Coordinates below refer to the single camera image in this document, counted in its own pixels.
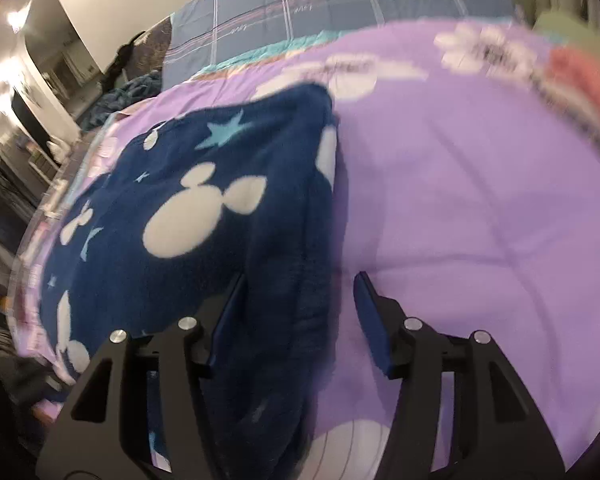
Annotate purple floral blanket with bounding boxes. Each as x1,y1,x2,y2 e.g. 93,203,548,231
10,17,600,480

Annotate arched wall mirror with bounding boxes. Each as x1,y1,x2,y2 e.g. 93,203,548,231
19,0,105,128

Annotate teal fleece blanket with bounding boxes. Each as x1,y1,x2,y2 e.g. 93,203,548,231
79,71,165,132

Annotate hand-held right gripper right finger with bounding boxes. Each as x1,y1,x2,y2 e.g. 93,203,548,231
352,271,567,480

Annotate navy star print fleece pajama top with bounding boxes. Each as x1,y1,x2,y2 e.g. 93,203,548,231
39,82,342,480

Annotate stack of folded clothes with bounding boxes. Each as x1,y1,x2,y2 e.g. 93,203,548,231
542,46,600,148

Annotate green pillow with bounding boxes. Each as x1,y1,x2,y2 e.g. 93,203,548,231
534,9,600,48

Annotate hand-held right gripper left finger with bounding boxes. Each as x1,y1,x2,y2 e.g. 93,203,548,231
36,272,247,480

